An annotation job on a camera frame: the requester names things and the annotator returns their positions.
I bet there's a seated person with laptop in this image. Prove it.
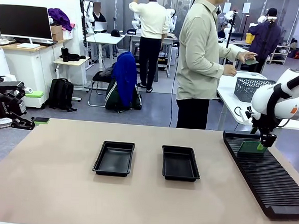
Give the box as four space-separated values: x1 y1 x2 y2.
91 1 108 24

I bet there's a lab table with sign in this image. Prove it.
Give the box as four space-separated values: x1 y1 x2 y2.
122 30 179 78

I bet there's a black cloth bundle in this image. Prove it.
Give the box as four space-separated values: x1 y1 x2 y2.
66 53 87 63

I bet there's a clear plastic bin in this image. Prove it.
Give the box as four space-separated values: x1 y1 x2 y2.
233 70 268 80

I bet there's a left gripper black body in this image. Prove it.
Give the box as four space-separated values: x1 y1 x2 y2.
0 92 27 120

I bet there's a black ESD tray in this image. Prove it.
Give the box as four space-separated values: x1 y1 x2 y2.
160 145 203 182
92 140 136 178

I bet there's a person in beige shirt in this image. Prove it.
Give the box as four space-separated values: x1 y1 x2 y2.
173 0 245 132

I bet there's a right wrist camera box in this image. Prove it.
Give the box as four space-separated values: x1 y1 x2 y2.
240 104 257 124

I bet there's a person in cream shirt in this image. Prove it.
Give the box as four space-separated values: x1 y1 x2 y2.
123 0 171 95

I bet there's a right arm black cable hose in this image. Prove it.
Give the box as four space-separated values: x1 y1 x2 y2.
264 70 299 134

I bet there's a white lab table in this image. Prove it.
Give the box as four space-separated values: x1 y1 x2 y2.
84 31 126 73
217 41 251 55

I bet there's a person's right hand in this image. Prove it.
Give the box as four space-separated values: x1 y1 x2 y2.
222 64 238 77

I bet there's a black backpack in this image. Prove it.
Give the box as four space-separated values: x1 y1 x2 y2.
47 77 80 113

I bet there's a person's left forearm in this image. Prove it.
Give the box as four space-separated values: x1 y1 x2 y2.
217 44 242 62

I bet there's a white storage shelf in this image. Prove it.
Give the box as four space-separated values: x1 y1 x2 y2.
270 45 291 66

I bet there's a black chair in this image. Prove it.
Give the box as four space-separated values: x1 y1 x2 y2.
88 70 114 107

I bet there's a person in dark coat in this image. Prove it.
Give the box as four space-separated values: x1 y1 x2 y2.
245 6 283 74

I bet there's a person's right forearm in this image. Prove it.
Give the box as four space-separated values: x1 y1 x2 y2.
202 56 226 79

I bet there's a purple cloth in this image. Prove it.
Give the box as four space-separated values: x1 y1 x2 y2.
47 8 77 32

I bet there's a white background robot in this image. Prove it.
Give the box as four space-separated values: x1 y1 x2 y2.
221 9 238 30
131 13 143 31
256 14 269 25
166 9 177 33
79 0 96 34

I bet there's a black thermos bottle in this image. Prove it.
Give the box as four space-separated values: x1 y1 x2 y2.
60 47 69 63

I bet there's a small wood-top side table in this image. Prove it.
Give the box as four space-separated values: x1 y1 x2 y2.
51 54 90 91

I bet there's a blue jacket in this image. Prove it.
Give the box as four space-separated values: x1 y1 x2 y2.
110 50 140 108

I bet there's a brown cardboard box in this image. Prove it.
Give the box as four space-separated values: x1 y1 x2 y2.
49 24 65 42

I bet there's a white desk with wood top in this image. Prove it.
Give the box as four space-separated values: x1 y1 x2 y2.
0 36 76 112

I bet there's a grey mesh basket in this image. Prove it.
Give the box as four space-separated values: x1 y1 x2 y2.
233 76 276 104

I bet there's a silver laptop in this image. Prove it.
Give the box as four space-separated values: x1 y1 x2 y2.
93 21 109 33

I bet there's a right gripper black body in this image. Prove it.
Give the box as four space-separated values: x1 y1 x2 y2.
251 118 275 137

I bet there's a white table under basket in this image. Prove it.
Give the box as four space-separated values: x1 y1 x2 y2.
214 69 299 131

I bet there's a dark jacket with white stripes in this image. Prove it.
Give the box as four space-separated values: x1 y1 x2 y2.
104 78 144 115

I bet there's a person's left hand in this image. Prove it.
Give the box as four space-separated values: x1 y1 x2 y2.
236 51 258 65

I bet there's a black slotted board rack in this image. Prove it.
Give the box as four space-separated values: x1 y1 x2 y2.
218 130 299 222

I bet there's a black tripod stand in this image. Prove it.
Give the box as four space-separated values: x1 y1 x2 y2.
224 12 239 49

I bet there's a white-framed computer monitor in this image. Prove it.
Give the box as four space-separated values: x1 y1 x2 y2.
0 4 55 50

